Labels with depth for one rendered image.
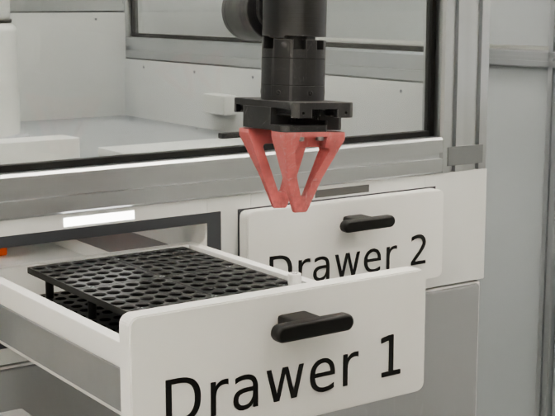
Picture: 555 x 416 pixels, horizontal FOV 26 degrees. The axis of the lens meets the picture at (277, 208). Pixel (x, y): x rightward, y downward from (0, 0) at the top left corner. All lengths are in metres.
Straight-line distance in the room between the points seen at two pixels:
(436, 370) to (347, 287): 0.58
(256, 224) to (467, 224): 0.34
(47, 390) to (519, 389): 1.99
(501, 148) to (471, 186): 1.48
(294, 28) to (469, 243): 0.59
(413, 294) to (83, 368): 0.29
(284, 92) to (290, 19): 0.06
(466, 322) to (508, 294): 1.49
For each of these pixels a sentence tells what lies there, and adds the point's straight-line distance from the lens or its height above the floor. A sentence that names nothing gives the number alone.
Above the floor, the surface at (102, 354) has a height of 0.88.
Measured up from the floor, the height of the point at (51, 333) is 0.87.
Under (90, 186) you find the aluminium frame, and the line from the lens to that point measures 1.24.
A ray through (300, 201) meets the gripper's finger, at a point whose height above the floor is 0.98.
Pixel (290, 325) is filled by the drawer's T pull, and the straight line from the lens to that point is 0.93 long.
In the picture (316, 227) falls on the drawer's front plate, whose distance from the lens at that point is 1.37.
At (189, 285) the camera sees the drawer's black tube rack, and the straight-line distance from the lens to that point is 1.11.
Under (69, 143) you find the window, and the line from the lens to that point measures 1.24.
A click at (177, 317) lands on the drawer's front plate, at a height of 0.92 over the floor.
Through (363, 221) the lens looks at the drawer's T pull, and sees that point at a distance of 1.37.
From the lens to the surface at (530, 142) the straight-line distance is 2.96.
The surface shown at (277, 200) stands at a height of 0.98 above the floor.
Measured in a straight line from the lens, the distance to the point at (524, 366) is 3.07.
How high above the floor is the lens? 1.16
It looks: 10 degrees down
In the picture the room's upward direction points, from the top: straight up
